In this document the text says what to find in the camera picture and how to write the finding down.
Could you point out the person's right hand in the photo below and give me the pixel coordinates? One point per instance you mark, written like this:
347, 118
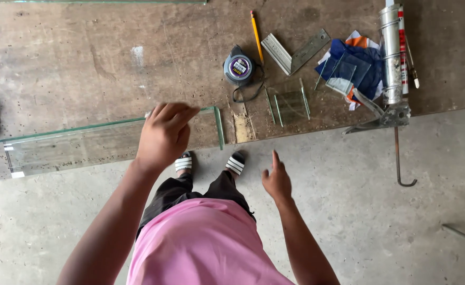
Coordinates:
278, 184

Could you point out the person's left hand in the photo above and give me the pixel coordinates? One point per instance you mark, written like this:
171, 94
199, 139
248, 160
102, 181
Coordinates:
161, 138

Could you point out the black white striped sandal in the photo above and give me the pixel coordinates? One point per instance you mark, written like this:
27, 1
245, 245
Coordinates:
235, 163
183, 162

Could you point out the black trousers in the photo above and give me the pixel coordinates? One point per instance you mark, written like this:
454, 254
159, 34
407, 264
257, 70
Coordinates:
177, 194

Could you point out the narrow glass strip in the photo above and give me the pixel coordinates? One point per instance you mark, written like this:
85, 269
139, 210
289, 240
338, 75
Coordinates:
278, 111
305, 98
270, 106

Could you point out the small clear glass pane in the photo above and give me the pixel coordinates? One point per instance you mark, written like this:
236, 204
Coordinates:
291, 106

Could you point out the long clear glass tank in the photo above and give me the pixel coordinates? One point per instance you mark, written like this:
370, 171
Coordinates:
78, 142

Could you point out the pink shirt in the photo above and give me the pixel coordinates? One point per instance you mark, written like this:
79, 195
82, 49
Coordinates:
200, 245

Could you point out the grey purple tape measure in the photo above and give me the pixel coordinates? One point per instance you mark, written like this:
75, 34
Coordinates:
239, 69

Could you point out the square glass pane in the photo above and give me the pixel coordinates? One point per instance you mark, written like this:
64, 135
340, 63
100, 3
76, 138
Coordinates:
346, 73

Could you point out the metal try square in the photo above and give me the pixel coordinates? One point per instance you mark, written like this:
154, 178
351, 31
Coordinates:
295, 53

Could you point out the yellow pencil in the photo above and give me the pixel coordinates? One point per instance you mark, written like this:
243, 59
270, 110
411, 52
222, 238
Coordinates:
257, 36

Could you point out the blue orange white cloth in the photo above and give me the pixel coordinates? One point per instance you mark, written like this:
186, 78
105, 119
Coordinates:
359, 63

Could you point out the silver caulking gun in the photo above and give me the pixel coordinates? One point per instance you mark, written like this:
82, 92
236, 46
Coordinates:
390, 59

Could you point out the glass cutter tool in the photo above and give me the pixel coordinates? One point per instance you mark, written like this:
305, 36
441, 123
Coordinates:
412, 65

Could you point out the red white sealant tube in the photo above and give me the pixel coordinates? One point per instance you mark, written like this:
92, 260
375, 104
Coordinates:
402, 51

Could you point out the thin metal rod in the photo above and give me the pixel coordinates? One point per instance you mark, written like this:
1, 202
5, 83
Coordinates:
464, 234

